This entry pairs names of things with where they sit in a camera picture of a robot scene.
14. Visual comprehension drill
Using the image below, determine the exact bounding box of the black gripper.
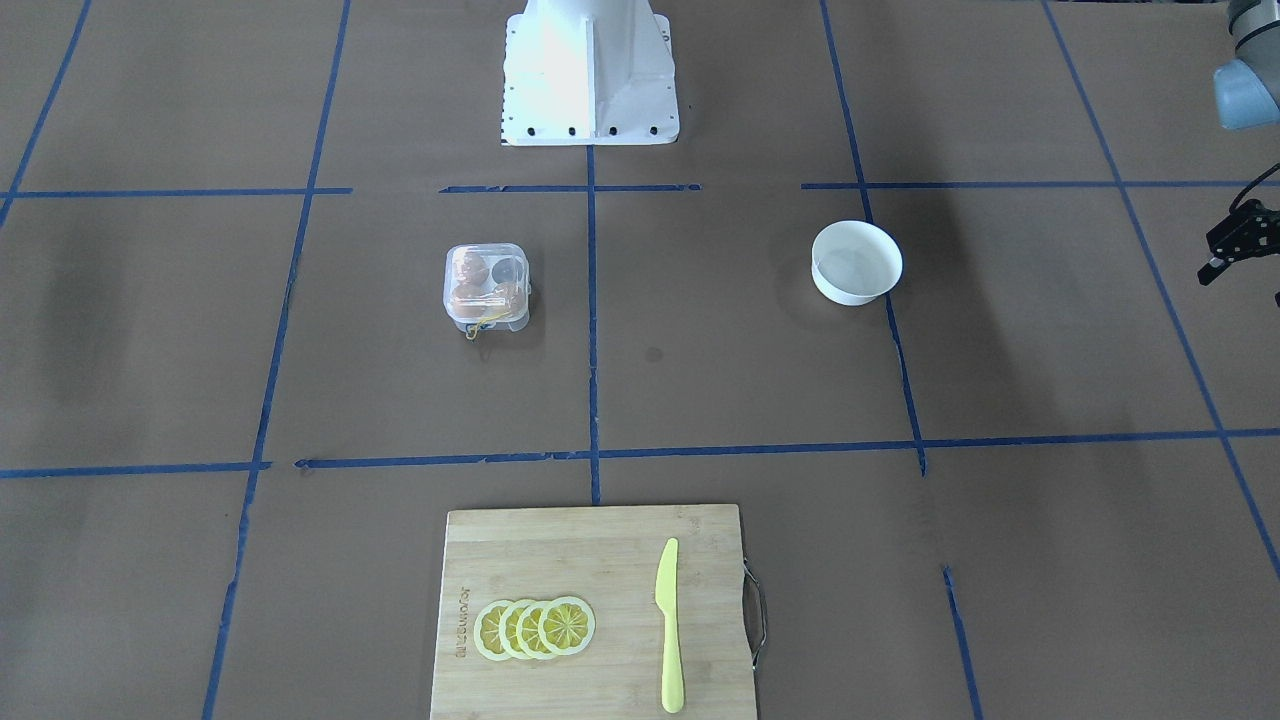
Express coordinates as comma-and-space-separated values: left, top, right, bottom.
1197, 199, 1279, 286

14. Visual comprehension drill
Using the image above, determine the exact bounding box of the brown egg from bowl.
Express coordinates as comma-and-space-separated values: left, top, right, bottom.
493, 282, 529, 316

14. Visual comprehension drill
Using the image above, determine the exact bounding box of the clear plastic egg box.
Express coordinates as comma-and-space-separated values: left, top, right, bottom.
442, 243, 532, 341

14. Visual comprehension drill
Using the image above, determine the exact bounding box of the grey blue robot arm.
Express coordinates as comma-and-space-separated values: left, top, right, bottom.
1197, 1, 1279, 286

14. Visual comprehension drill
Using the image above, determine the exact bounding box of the brown egg rear slot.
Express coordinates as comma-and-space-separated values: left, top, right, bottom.
451, 251, 490, 287

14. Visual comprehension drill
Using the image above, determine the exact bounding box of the brown egg slot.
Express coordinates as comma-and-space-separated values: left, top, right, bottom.
448, 284, 492, 319
451, 251, 490, 287

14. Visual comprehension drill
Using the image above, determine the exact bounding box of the brown egg front slot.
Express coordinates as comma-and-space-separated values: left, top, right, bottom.
448, 284, 492, 319

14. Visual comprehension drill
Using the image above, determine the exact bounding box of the white round bowl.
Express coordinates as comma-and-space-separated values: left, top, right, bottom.
810, 220, 904, 307

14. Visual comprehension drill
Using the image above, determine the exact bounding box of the bamboo cutting board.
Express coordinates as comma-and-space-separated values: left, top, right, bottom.
429, 503, 758, 719

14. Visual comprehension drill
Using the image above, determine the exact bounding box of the yellow plastic knife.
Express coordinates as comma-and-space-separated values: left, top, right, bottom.
654, 537, 686, 714

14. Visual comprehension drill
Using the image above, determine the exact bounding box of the lemon slice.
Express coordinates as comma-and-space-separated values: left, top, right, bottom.
515, 600, 553, 660
472, 600, 513, 662
498, 600, 532, 660
538, 596, 596, 657

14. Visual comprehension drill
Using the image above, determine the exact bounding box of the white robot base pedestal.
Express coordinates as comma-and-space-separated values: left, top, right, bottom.
500, 1, 681, 147

